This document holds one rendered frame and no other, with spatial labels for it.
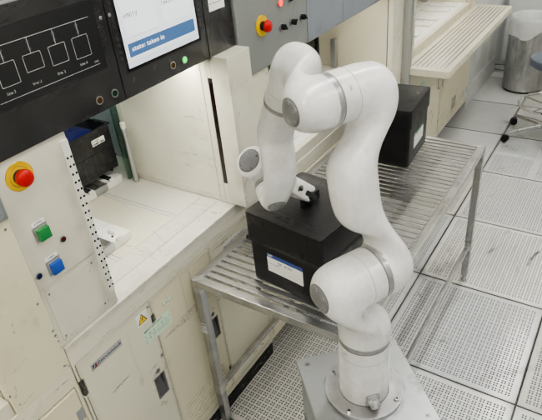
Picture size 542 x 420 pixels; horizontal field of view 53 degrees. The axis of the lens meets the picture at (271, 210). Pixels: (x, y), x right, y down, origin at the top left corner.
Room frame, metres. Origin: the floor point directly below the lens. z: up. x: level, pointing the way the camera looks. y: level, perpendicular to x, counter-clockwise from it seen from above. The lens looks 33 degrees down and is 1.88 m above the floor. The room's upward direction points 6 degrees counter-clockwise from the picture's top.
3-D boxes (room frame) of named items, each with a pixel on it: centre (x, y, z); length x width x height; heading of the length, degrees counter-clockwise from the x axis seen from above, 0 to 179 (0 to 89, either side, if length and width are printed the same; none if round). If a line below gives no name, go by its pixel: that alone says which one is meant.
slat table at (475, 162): (1.73, -0.34, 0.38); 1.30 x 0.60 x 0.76; 144
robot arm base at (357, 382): (0.88, -0.18, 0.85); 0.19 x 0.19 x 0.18
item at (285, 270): (1.37, -0.12, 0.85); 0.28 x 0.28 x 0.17; 46
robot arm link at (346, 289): (0.86, -0.15, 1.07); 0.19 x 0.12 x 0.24; 118
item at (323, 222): (1.37, -0.12, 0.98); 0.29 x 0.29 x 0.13; 46
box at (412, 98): (2.14, -0.54, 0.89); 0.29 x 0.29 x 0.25; 58
